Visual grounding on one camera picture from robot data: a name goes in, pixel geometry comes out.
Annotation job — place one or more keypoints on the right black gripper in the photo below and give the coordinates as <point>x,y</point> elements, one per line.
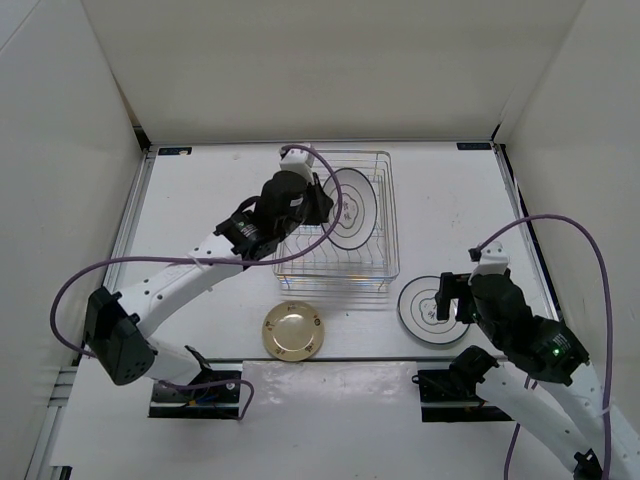
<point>453,286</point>

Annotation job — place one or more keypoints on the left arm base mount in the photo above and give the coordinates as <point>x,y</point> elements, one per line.
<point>219,399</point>

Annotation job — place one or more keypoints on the aluminium table rail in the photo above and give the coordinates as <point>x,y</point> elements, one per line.
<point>40,467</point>

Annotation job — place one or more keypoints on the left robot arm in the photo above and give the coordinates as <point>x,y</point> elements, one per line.
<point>119,327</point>

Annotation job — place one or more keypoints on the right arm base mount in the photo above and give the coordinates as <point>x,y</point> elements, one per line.
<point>447,394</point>

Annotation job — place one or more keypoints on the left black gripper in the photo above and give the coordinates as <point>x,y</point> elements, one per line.
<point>322,202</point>

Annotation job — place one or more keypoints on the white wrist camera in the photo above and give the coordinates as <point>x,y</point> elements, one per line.
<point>494,260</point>
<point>296,160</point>

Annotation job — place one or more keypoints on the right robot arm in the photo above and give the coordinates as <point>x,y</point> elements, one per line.
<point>590,440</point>

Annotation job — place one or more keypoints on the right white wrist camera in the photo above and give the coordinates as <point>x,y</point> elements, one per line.
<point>494,260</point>

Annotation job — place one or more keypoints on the beige patterned plate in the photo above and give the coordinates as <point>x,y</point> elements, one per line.
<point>293,331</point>

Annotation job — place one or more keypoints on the white plate teal rim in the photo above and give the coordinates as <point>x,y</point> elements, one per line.
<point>417,312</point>

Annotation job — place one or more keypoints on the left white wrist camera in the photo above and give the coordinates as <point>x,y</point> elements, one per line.
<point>296,160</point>

